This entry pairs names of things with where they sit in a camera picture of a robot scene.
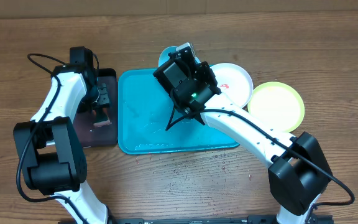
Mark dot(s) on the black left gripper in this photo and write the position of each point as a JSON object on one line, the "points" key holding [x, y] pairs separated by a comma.
{"points": [[87, 107]]}

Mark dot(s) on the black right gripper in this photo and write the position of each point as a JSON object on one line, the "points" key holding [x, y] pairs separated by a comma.
{"points": [[208, 75]]}

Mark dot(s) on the light blue plate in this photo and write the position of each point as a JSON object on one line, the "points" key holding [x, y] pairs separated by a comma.
{"points": [[164, 55]]}

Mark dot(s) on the pink green sponge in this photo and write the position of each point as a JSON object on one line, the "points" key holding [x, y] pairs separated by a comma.
{"points": [[101, 117]]}

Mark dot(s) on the white plate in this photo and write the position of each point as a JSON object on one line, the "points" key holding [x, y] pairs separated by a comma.
{"points": [[235, 82]]}

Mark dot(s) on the yellow plate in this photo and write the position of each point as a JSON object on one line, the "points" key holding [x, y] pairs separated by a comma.
{"points": [[277, 104]]}

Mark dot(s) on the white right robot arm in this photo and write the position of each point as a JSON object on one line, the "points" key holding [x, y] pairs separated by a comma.
{"points": [[298, 172]]}

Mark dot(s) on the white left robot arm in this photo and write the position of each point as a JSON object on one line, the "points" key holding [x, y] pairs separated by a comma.
{"points": [[52, 163]]}

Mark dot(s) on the teal plastic tray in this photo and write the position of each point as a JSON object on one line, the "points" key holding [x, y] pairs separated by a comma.
{"points": [[144, 109]]}

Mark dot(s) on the black tray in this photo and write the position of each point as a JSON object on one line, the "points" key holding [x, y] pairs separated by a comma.
{"points": [[88, 134]]}

